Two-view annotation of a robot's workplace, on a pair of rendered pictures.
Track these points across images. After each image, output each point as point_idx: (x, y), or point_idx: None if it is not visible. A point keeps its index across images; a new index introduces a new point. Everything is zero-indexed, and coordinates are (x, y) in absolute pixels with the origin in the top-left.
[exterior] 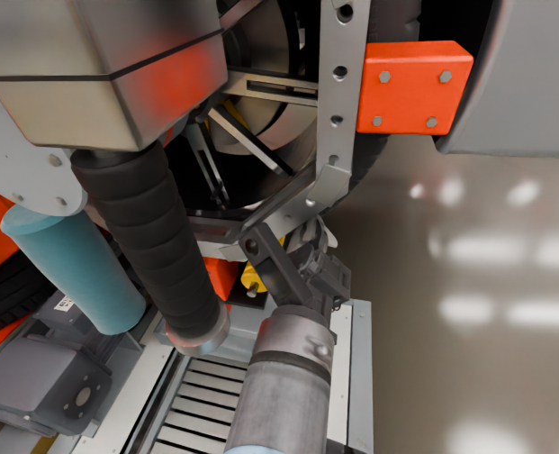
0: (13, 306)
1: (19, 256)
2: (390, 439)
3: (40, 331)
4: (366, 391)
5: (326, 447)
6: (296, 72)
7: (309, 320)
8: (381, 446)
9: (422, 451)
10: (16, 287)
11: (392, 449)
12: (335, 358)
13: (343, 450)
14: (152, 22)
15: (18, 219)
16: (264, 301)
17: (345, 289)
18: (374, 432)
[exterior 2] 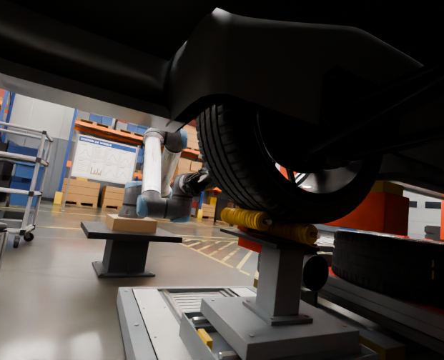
0: (337, 266)
1: (348, 244)
2: (106, 358)
3: (328, 283)
4: (136, 342)
5: (172, 201)
6: (262, 118)
7: (190, 172)
8: (114, 353)
9: (79, 359)
10: (342, 258)
11: (105, 354)
12: (170, 352)
13: (168, 201)
14: None
15: None
16: (222, 228)
17: (186, 181)
18: (119, 357)
